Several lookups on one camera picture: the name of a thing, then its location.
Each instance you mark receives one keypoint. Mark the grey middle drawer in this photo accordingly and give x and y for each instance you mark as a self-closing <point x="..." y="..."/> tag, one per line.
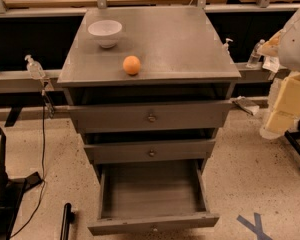
<point x="149" y="151"/>

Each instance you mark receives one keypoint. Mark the orange fruit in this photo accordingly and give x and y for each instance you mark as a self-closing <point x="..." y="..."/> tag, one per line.
<point x="131" y="65"/>

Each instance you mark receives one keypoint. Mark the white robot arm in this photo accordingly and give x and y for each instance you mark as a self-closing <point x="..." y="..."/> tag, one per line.
<point x="288" y="55"/>

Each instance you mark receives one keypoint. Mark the crumpled paper packet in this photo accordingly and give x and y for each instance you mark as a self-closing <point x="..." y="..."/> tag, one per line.
<point x="271" y="63"/>

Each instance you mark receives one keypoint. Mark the white ceramic bowl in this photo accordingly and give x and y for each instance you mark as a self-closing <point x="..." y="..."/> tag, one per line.
<point x="106" y="33"/>

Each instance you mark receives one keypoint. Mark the grey top drawer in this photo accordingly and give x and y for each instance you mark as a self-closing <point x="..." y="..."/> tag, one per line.
<point x="149" y="116"/>

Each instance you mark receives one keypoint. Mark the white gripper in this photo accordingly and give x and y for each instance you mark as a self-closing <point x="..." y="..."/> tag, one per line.
<point x="296" y="44"/>

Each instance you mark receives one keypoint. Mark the grey folded cloth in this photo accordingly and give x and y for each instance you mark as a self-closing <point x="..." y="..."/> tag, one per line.
<point x="246" y="105"/>

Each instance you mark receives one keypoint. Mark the grey drawer cabinet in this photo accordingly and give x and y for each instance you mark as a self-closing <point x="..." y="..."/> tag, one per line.
<point x="182" y="60"/>

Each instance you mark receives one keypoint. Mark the black tube on floor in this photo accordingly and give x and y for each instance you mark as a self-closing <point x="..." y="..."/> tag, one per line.
<point x="67" y="219"/>

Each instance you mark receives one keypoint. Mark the small pump bottle right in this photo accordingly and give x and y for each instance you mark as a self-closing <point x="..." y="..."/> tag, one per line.
<point x="228" y="41"/>

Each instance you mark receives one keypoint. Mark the clear water bottle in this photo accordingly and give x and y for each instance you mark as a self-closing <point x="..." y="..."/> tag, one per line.
<point x="255" y="56"/>

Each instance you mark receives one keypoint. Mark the grey open bottom drawer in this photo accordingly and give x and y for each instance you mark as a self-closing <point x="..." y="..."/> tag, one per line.
<point x="151" y="197"/>

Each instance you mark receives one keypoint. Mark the clear pump bottle left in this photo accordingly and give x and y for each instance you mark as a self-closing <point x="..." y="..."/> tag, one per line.
<point x="34" y="68"/>

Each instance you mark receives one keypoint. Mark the black stand base left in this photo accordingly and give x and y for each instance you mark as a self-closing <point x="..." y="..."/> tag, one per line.
<point x="11" y="192"/>

